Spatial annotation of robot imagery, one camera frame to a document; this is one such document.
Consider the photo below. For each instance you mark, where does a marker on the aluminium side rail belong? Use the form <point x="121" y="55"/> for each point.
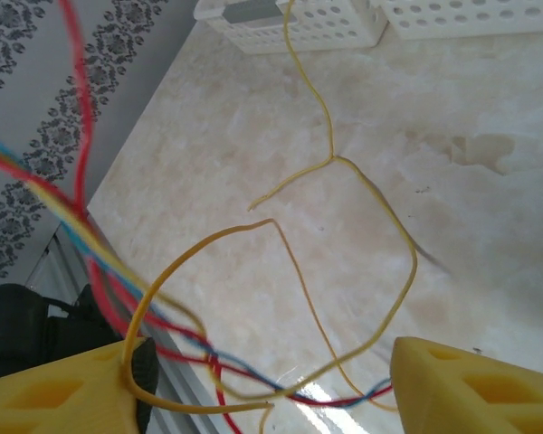
<point x="59" y="267"/>

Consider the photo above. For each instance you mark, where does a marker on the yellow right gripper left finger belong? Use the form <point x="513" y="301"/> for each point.
<point x="95" y="407"/>

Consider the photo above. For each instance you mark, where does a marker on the small white perforated basket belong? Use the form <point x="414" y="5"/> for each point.
<point x="326" y="31"/>

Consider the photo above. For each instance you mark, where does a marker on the large white perforated basket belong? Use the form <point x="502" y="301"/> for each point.
<point x="470" y="18"/>

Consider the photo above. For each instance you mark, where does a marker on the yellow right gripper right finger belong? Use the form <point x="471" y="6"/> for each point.
<point x="434" y="398"/>

